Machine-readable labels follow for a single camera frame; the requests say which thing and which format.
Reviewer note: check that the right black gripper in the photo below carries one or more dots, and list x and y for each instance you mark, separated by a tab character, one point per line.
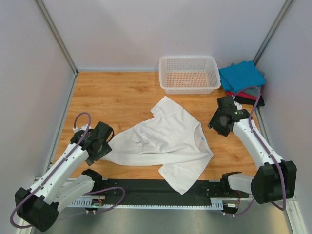
212	124

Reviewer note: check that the left aluminium frame post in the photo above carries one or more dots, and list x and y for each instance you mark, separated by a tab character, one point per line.
55	33

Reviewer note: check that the black folded t shirt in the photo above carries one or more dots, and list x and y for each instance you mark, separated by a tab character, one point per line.
243	100

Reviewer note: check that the white plastic perforated basket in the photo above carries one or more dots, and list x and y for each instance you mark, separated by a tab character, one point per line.
188	75

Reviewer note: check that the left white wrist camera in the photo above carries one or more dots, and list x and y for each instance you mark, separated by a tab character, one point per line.
82	128

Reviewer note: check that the right aluminium frame post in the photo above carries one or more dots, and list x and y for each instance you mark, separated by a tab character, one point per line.
272	30

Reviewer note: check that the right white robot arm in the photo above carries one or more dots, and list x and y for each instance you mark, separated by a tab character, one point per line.
275	178

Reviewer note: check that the grey folded t shirt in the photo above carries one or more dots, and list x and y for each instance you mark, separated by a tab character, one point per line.
253	91

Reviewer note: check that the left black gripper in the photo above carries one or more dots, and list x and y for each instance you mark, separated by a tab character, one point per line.
106	149

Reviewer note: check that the aluminium frame post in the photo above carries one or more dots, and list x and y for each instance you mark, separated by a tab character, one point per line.
272	30
55	33

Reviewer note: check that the white t shirt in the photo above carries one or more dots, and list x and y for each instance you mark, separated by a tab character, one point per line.
173	139

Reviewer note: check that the red folded t shirt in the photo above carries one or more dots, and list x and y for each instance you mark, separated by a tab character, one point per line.
242	94

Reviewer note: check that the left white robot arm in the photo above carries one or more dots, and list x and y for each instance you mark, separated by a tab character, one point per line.
56	168

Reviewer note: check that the blue folded t shirt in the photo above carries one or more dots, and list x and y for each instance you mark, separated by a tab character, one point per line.
239	76

